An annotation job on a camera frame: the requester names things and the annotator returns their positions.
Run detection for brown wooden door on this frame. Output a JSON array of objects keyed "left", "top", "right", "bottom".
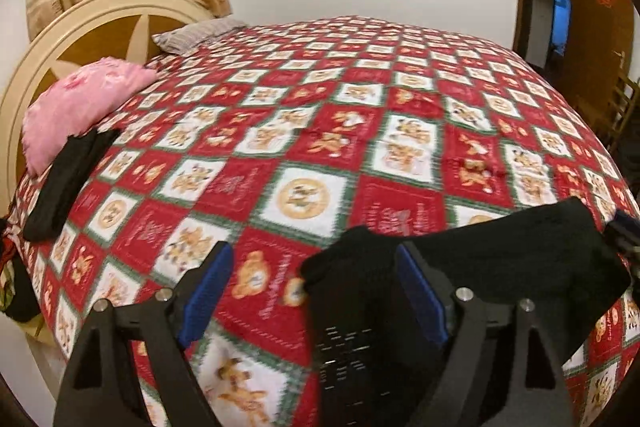
[{"left": 555, "top": 0, "right": 634, "bottom": 113}]

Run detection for wooden chair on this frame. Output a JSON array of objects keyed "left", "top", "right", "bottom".
[{"left": 596, "top": 69, "right": 639, "bottom": 153}]

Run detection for black pants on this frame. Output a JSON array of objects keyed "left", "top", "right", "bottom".
[{"left": 300, "top": 197, "right": 639, "bottom": 426}]

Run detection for striped grey pillow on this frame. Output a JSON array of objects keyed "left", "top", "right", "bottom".
[{"left": 152, "top": 17, "right": 247, "bottom": 55}]

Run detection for folded black garment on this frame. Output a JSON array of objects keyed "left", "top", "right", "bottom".
[{"left": 23, "top": 129, "right": 122, "bottom": 243}]

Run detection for pink pillow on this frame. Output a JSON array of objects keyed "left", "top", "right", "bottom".
[{"left": 22, "top": 57, "right": 157, "bottom": 178}]

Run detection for red patchwork bedspread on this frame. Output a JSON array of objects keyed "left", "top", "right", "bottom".
[{"left": 17, "top": 16, "right": 638, "bottom": 426}]

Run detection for cream wooden headboard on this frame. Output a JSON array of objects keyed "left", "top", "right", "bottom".
[{"left": 1, "top": 0, "right": 212, "bottom": 210}]

